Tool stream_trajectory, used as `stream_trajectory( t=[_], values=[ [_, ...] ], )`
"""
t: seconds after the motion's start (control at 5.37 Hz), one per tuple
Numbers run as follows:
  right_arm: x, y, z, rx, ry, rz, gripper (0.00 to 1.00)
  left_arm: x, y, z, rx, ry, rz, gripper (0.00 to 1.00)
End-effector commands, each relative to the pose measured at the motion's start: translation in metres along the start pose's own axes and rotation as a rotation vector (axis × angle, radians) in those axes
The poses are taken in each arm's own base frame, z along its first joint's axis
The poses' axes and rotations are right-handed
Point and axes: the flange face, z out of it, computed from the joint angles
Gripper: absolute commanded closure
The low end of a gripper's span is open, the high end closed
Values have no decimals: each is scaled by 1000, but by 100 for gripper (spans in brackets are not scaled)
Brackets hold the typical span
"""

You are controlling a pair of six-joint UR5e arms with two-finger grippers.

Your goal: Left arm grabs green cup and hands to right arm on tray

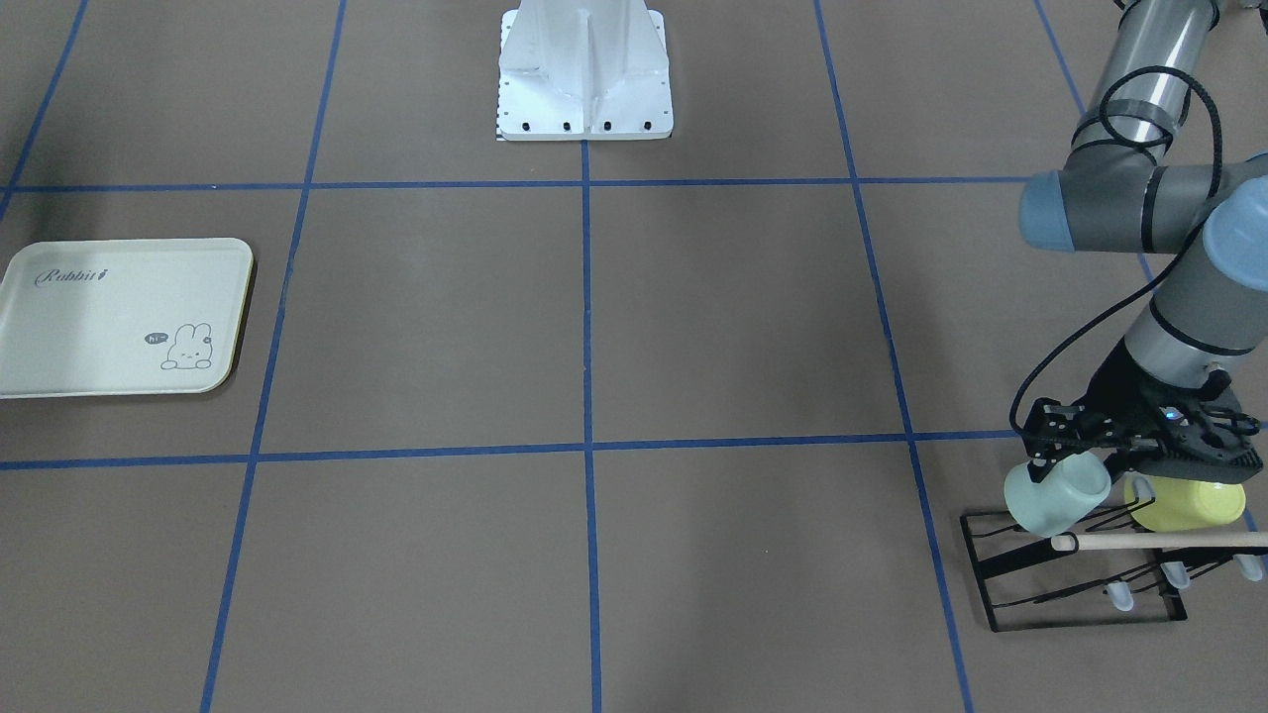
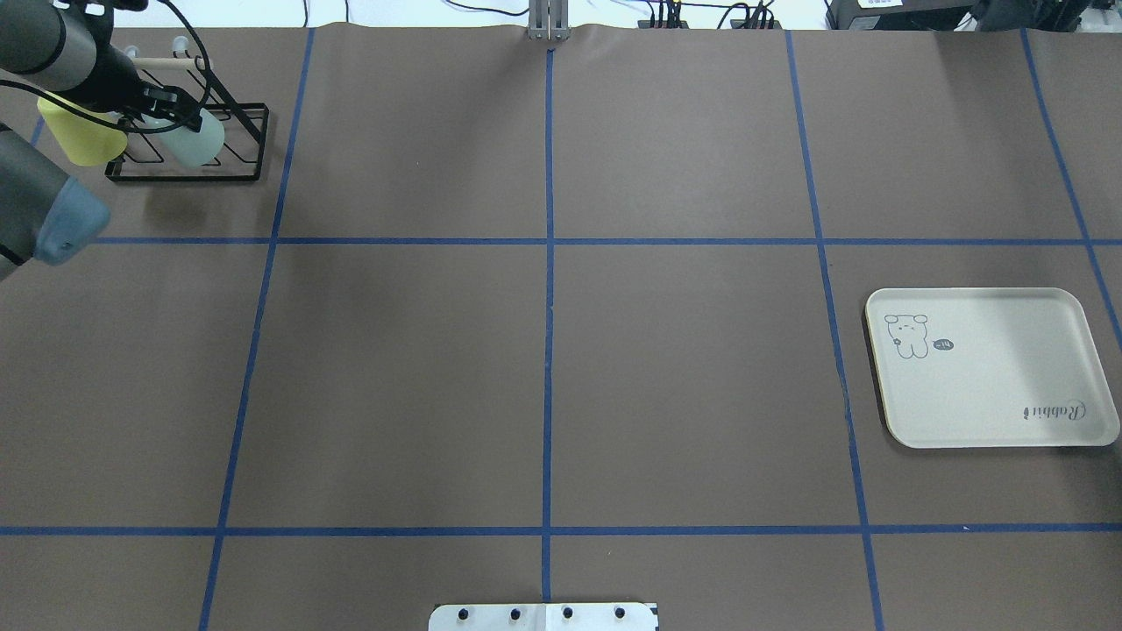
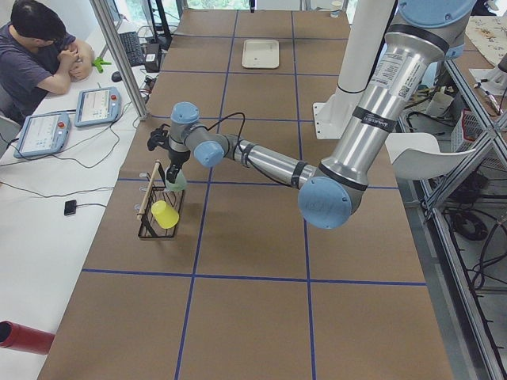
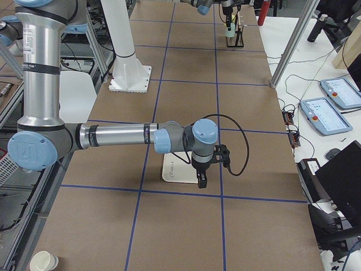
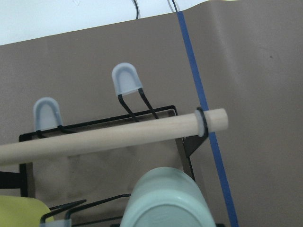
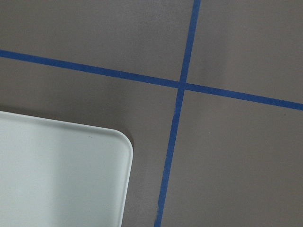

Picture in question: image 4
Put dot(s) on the pale green cup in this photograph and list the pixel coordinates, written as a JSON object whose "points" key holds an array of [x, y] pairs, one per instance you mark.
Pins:
{"points": [[230, 31]]}

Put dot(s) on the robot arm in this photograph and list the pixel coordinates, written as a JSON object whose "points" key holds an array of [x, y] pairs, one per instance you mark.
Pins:
{"points": [[203, 6], [43, 137]]}

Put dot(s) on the cream rabbit tray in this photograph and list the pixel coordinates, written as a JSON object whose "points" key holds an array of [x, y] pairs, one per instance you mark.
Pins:
{"points": [[176, 170]]}

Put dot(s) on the black computer mouse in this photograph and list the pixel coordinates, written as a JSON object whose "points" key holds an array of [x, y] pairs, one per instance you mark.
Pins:
{"points": [[332, 153]]}

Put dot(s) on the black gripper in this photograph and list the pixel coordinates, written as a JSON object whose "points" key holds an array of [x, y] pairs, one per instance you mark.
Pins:
{"points": [[226, 11], [201, 169]]}

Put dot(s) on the paper cup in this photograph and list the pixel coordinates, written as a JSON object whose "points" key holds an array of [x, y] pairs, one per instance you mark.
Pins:
{"points": [[43, 261]]}

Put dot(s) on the black wire cup rack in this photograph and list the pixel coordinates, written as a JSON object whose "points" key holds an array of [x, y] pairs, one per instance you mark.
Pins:
{"points": [[237, 40]]}

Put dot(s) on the near teach pendant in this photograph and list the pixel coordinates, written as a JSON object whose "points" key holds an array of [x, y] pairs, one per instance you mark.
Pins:
{"points": [[324, 116]]}

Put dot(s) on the far teach pendant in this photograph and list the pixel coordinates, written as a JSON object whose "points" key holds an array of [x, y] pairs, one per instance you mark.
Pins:
{"points": [[342, 92]]}

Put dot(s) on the aluminium frame post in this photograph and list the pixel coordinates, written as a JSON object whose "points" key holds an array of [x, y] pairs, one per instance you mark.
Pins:
{"points": [[297, 33]]}

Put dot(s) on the teach pendant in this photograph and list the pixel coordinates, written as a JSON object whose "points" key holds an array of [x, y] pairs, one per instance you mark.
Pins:
{"points": [[342, 92], [324, 116]]}

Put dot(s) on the red cylinder bottle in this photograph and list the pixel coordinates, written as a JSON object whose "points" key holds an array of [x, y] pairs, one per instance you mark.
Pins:
{"points": [[263, 12]]}

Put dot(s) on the black thermos bottle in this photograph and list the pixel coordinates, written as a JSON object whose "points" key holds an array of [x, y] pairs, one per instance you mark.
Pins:
{"points": [[317, 28]]}

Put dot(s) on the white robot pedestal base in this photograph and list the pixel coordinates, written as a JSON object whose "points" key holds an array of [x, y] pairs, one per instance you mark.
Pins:
{"points": [[128, 73]]}

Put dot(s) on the white chair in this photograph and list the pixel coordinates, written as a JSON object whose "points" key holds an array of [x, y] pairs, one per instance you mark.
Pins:
{"points": [[77, 96]]}

